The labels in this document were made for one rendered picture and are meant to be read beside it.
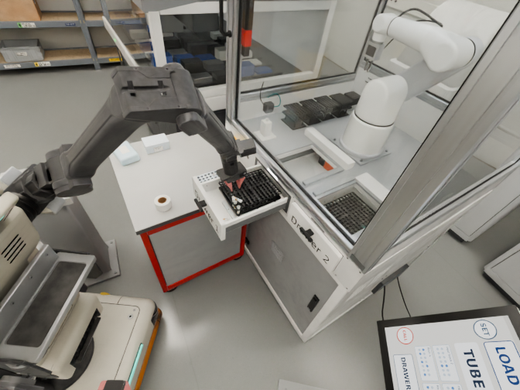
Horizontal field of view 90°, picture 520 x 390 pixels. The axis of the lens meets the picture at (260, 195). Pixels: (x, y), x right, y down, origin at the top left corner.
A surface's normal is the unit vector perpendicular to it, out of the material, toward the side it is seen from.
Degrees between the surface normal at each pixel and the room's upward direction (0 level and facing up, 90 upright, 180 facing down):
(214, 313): 0
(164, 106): 35
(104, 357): 0
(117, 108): 65
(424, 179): 90
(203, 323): 0
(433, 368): 50
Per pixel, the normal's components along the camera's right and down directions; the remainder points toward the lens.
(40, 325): 0.11, -0.68
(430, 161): -0.85, 0.32
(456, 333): -0.69, -0.58
